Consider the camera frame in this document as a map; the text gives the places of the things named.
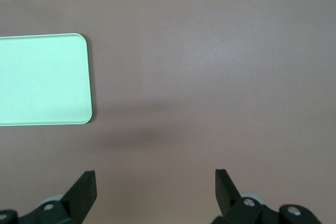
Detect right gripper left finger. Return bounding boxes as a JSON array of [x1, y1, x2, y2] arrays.
[[0, 170, 98, 224]]

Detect brown table cover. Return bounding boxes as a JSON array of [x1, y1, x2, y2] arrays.
[[0, 0, 336, 224]]

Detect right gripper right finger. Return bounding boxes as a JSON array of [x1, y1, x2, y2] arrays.
[[212, 168, 322, 224]]

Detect light green rectangular tray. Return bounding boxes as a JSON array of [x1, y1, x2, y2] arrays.
[[0, 33, 94, 127]]

